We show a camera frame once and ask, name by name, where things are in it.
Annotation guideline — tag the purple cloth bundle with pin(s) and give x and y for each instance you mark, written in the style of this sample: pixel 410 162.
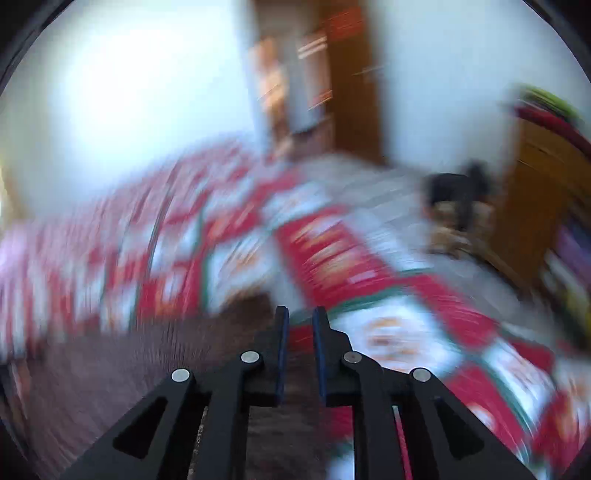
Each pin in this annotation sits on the purple cloth bundle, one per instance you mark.
pixel 570 267

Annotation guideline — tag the brown wooden door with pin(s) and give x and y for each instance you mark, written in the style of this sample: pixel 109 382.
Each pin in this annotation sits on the brown wooden door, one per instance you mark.
pixel 355 92

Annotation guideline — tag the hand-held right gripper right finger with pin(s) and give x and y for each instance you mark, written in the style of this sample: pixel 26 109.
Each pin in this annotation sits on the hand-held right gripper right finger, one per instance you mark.
pixel 319 350

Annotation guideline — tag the wooden cabinet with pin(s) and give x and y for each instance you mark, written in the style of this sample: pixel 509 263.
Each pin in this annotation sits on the wooden cabinet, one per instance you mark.
pixel 535 194

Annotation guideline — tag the red patchwork printed blanket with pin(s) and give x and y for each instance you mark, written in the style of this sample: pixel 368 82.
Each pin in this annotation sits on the red patchwork printed blanket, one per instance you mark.
pixel 392 295

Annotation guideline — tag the brown sun-pattern knit sweater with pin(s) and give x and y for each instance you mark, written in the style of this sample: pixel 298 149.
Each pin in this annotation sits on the brown sun-pattern knit sweater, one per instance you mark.
pixel 115 369

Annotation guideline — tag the pile of colourful clothes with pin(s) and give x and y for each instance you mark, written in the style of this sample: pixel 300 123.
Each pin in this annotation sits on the pile of colourful clothes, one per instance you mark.
pixel 554 115

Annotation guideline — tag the black bag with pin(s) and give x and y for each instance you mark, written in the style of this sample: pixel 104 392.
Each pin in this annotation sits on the black bag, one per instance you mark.
pixel 457 194

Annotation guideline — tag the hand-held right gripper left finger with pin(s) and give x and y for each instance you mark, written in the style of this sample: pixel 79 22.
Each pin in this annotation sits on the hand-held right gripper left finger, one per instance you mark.
pixel 282 350

